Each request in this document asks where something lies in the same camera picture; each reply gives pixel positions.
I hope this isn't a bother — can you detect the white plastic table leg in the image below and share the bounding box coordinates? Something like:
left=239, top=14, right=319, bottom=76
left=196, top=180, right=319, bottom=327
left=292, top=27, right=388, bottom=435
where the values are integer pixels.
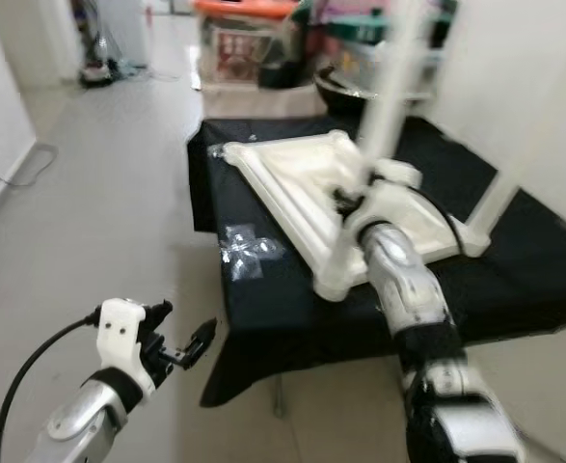
left=466, top=58, right=566, bottom=252
left=355, top=0, right=436, bottom=189

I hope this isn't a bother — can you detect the white plastic table top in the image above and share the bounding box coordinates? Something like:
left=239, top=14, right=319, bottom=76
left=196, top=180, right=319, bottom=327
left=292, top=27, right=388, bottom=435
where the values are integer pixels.
left=223, top=130, right=491, bottom=302

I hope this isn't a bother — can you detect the clear tape patch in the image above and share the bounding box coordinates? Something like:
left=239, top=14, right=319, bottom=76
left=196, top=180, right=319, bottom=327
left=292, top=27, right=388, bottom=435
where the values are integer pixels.
left=220, top=224, right=285, bottom=283

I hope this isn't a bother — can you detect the beige cloth covered bench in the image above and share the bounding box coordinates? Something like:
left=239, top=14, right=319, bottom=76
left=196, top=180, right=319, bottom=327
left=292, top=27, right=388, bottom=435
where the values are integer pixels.
left=198, top=77, right=327, bottom=122

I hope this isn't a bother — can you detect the black bag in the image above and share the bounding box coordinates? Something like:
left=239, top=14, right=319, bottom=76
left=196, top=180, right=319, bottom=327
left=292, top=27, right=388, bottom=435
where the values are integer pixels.
left=263, top=19, right=332, bottom=90

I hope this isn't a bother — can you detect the dark green pot lid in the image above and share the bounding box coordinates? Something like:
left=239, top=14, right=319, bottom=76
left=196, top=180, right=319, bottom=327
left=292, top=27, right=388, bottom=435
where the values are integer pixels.
left=326, top=5, right=457, bottom=44

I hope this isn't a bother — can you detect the black tablecloth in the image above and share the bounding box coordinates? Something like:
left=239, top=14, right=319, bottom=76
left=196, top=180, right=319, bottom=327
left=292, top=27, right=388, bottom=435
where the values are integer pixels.
left=186, top=116, right=566, bottom=408

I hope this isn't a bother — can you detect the upright vacuum cleaner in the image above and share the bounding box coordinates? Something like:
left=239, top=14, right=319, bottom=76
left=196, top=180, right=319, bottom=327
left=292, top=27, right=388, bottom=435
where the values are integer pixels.
left=70, top=0, right=120, bottom=88

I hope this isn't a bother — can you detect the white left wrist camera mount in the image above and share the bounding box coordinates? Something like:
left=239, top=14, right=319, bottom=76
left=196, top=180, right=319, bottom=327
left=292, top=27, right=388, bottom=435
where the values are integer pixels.
left=96, top=298, right=158, bottom=401

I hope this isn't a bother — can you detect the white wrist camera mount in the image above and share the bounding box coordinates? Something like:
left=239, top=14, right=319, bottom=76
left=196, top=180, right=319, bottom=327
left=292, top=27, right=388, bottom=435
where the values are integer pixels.
left=345, top=159, right=423, bottom=252
left=96, top=298, right=158, bottom=401

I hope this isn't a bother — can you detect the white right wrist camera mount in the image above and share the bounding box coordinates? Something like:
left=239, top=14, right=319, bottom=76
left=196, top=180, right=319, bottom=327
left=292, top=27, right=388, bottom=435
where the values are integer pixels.
left=345, top=159, right=423, bottom=252

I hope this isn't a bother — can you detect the grey metal table frame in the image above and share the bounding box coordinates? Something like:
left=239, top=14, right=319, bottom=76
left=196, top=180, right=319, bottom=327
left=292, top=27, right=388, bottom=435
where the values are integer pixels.
left=271, top=376, right=287, bottom=418

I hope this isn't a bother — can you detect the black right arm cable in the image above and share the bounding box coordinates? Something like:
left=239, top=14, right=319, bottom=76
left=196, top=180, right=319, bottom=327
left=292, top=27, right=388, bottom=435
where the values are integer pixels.
left=406, top=183, right=474, bottom=258

